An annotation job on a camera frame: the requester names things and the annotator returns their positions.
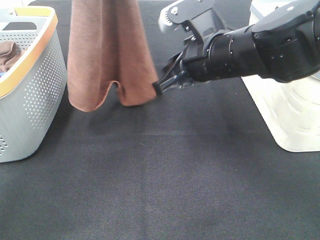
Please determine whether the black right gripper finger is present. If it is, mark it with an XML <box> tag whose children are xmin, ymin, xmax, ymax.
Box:
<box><xmin>152</xmin><ymin>71</ymin><xmax>186</xmax><ymax>96</ymax></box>
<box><xmin>161</xmin><ymin>51</ymin><xmax>186</xmax><ymax>82</ymax></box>

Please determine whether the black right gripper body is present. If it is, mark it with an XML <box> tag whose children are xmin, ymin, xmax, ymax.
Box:
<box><xmin>182</xmin><ymin>44</ymin><xmax>209</xmax><ymax>87</ymax></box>

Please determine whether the brown microfiber towel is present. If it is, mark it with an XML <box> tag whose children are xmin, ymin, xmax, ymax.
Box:
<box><xmin>67</xmin><ymin>0</ymin><xmax>158</xmax><ymax>112</ymax></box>

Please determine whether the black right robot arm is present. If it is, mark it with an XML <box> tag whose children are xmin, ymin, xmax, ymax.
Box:
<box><xmin>153</xmin><ymin>0</ymin><xmax>320</xmax><ymax>95</ymax></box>

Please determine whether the brown towel in basket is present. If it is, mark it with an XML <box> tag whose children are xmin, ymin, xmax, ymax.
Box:
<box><xmin>0</xmin><ymin>41</ymin><xmax>24</xmax><ymax>73</ymax></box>

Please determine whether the black table cloth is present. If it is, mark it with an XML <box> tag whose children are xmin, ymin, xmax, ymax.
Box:
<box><xmin>0</xmin><ymin>0</ymin><xmax>320</xmax><ymax>240</ymax></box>

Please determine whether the white woven-pattern storage basket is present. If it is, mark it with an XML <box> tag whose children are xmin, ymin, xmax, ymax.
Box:
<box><xmin>243</xmin><ymin>0</ymin><xmax>320</xmax><ymax>152</ymax></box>

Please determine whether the grey perforated laundry basket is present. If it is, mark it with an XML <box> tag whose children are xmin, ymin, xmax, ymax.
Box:
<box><xmin>0</xmin><ymin>6</ymin><xmax>67</xmax><ymax>163</ymax></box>

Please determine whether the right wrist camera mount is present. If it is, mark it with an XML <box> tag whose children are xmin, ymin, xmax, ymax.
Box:
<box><xmin>158</xmin><ymin>0</ymin><xmax>230</xmax><ymax>46</ymax></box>

